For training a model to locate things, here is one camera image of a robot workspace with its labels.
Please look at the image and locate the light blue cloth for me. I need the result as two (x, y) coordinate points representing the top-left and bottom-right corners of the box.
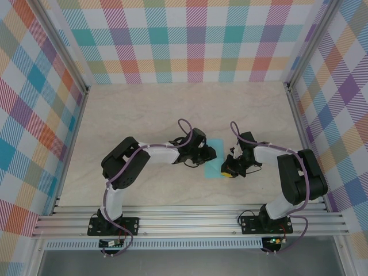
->
(203, 139), (225, 180)

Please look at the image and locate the aluminium side rail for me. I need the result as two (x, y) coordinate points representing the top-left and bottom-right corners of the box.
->
(286, 83), (330, 213)
(50, 86), (90, 216)

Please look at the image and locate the small black circuit board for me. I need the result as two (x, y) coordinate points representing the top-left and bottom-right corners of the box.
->
(98, 239), (124, 248)

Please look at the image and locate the slotted grey cable duct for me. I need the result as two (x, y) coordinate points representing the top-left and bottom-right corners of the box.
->
(44, 237), (264, 250)

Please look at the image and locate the aluminium corner post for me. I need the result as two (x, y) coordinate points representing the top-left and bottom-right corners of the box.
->
(283, 0), (346, 93)
(33, 0), (90, 95)

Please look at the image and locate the thin black base wire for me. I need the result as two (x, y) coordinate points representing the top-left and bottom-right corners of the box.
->
(237, 211), (260, 228)

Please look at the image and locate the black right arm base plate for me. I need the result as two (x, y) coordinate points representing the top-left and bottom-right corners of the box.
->
(240, 215), (293, 235)

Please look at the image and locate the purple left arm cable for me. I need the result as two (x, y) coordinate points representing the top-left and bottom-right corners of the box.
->
(102, 118), (193, 257)

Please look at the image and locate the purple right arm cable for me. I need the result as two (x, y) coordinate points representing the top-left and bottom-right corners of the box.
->
(229, 121), (311, 256)

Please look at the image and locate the grey metal panel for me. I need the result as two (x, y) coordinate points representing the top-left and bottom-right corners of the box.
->
(37, 249), (346, 276)

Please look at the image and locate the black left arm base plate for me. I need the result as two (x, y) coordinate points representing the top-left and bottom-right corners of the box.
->
(87, 217), (141, 237)

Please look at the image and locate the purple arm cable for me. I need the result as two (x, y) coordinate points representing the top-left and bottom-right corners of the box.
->
(229, 121), (311, 256)
(102, 118), (193, 257)

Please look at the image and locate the aluminium mounting rail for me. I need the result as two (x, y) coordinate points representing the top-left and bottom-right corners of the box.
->
(31, 204), (350, 239)

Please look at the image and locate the thin black right gripper wire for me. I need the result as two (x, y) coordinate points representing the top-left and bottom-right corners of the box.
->
(243, 163), (263, 177)

